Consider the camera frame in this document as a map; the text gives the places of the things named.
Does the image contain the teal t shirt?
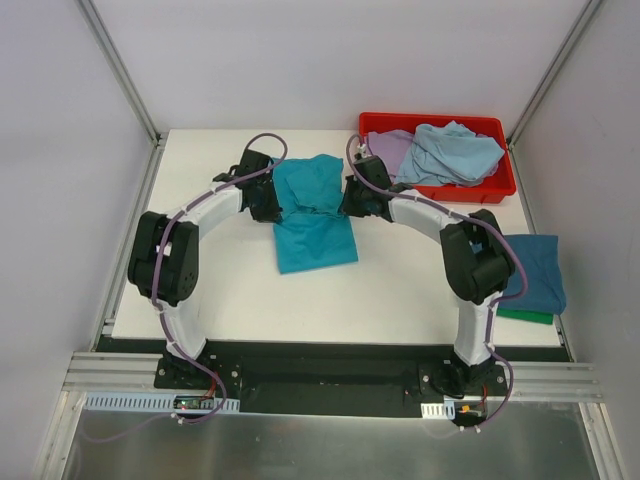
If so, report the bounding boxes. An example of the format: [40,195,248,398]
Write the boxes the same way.
[273,154,358,274]

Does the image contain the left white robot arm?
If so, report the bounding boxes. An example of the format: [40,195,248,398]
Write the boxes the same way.
[127,148,286,389]

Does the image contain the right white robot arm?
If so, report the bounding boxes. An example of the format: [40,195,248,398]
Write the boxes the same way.
[341,154,522,395]

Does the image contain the lavender t shirt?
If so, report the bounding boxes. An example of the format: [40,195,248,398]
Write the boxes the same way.
[366,129,414,179]

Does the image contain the light blue t shirt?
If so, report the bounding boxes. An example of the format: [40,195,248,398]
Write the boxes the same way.
[395,121,505,187]

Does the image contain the red plastic bin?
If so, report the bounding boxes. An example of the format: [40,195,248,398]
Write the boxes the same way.
[359,112,516,204]

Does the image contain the folded dark blue shirt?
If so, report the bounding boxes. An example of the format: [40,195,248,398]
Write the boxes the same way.
[499,234,567,315]

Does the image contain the folded green shirt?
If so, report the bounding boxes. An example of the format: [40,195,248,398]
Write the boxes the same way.
[497,307,554,325]

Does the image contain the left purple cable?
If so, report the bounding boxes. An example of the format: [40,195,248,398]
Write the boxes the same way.
[82,132,290,442]

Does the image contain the purple cable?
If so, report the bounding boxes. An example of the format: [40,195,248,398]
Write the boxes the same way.
[345,133,530,441]
[82,132,290,442]

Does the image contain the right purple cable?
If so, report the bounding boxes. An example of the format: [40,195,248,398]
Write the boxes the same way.
[345,133,530,441]

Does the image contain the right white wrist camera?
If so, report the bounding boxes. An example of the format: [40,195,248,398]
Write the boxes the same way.
[353,144,369,162]

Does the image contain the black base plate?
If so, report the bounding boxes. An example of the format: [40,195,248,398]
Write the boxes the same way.
[97,337,570,418]

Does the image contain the left aluminium frame post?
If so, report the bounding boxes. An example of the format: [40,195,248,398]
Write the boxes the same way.
[75,0,161,145]

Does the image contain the aluminium frame post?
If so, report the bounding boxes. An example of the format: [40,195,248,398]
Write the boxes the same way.
[75,0,161,145]
[507,0,607,148]

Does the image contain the right white cable duct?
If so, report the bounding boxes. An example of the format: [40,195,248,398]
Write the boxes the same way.
[420,402,456,421]

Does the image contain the white cable duct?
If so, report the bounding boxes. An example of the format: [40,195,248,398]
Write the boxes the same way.
[84,392,240,415]
[420,402,456,421]

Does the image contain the left white cable duct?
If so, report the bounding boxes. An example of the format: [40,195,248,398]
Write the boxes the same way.
[84,392,240,415]

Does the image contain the right aluminium frame post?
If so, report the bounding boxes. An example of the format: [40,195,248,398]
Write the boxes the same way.
[507,0,607,148]

